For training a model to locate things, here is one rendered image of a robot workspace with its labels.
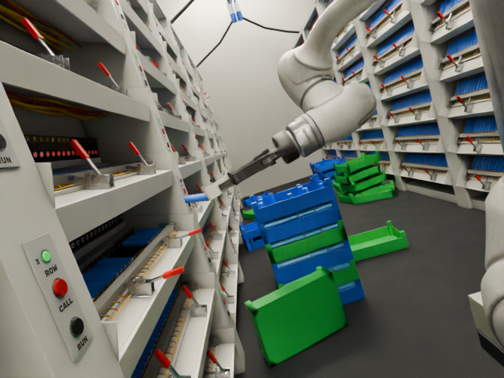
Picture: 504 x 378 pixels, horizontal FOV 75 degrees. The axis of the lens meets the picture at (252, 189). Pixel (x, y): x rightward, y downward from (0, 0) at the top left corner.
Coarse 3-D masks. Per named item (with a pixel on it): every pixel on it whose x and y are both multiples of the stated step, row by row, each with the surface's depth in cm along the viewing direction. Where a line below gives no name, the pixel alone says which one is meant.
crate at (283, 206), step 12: (324, 180) 119; (288, 192) 137; (312, 192) 117; (324, 192) 118; (252, 204) 117; (276, 204) 117; (288, 204) 118; (300, 204) 118; (312, 204) 118; (264, 216) 118; (276, 216) 118
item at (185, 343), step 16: (176, 288) 100; (192, 288) 98; (208, 288) 100; (176, 304) 85; (192, 304) 85; (208, 304) 90; (160, 320) 79; (176, 320) 80; (192, 320) 82; (208, 320) 82; (160, 336) 71; (176, 336) 73; (192, 336) 75; (208, 336) 82; (144, 352) 66; (160, 352) 58; (176, 352) 68; (192, 352) 69; (144, 368) 62; (160, 368) 64; (176, 368) 64; (192, 368) 64
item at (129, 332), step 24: (144, 216) 97; (168, 216) 97; (192, 216) 97; (96, 240) 75; (192, 240) 94; (168, 264) 70; (168, 288) 64; (120, 312) 50; (144, 312) 50; (120, 336) 43; (144, 336) 48; (120, 360) 39
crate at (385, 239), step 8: (368, 232) 173; (376, 232) 172; (384, 232) 172; (392, 232) 170; (400, 232) 152; (352, 240) 174; (360, 240) 174; (368, 240) 173; (376, 240) 170; (384, 240) 168; (392, 240) 152; (400, 240) 152; (352, 248) 170; (360, 248) 155; (368, 248) 154; (376, 248) 154; (384, 248) 153; (392, 248) 153; (400, 248) 153; (360, 256) 155; (368, 256) 155
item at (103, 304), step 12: (168, 228) 91; (156, 240) 80; (144, 252) 71; (132, 264) 63; (144, 264) 67; (120, 276) 58; (132, 276) 60; (108, 288) 53; (120, 288) 54; (96, 300) 49; (108, 300) 49
